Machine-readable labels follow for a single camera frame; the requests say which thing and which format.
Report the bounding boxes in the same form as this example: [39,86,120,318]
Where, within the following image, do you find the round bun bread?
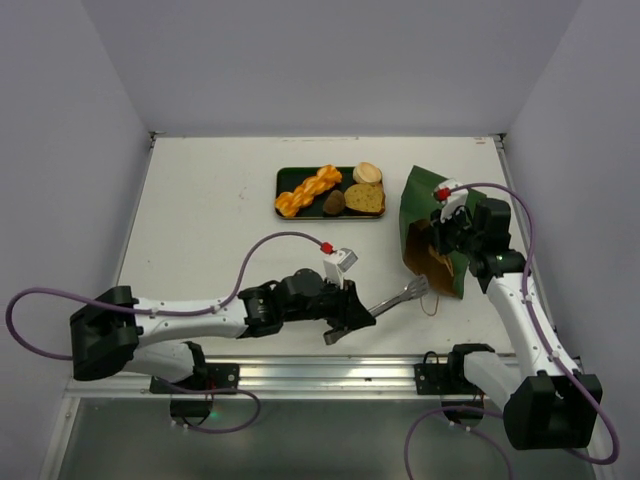
[352,162,382,185]

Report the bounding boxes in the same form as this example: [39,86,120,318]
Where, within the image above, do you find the sliced toast bread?
[344,184,385,216]

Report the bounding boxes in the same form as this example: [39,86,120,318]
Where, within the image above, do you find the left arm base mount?
[149,363,239,426]

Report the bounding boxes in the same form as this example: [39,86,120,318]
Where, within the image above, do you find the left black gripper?
[282,274,375,331]

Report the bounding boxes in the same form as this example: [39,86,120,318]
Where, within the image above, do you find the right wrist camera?
[433,178,468,222]

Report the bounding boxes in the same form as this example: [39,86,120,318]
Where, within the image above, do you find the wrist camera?
[433,178,468,222]
[320,242,358,288]

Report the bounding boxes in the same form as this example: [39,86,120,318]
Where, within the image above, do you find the green paper bag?
[398,165,469,300]

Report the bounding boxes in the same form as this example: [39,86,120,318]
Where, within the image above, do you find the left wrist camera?
[320,242,358,288]

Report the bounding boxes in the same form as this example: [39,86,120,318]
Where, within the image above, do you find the dark green tray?
[274,166,386,221]

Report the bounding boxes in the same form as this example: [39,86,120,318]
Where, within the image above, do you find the brown chocolate bread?
[322,190,346,216]

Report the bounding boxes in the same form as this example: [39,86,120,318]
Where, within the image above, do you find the aluminium frame rail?
[62,353,584,401]

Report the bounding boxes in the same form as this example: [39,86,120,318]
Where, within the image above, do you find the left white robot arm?
[70,269,376,393]

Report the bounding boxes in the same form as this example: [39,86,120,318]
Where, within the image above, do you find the metal tongs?
[323,275,430,345]

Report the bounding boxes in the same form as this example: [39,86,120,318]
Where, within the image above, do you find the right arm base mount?
[413,345,484,409]

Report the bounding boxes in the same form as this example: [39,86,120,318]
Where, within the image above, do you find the orange waffle bread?
[274,165,342,218]

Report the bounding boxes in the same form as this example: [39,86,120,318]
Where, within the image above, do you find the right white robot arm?
[429,192,602,450]

